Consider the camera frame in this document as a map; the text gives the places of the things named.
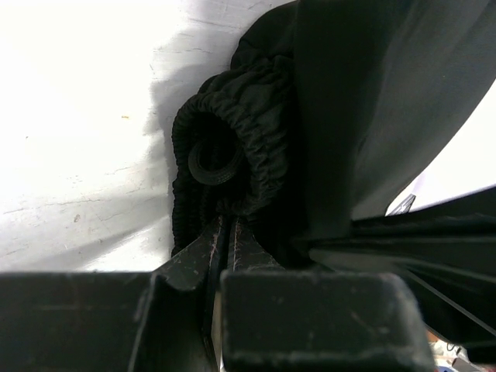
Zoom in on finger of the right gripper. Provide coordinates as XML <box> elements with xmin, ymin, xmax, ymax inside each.
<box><xmin>309</xmin><ymin>203</ymin><xmax>495</xmax><ymax>349</ymax></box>

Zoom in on black trousers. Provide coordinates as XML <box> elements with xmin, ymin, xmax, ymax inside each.
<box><xmin>172</xmin><ymin>1</ymin><xmax>495</xmax><ymax>255</ymax></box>

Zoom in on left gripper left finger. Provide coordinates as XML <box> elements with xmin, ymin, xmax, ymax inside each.
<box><xmin>1</xmin><ymin>216</ymin><xmax>225</xmax><ymax>371</ymax></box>

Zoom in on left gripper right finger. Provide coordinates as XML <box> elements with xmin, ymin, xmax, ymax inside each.
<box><xmin>220</xmin><ymin>219</ymin><xmax>434</xmax><ymax>371</ymax></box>

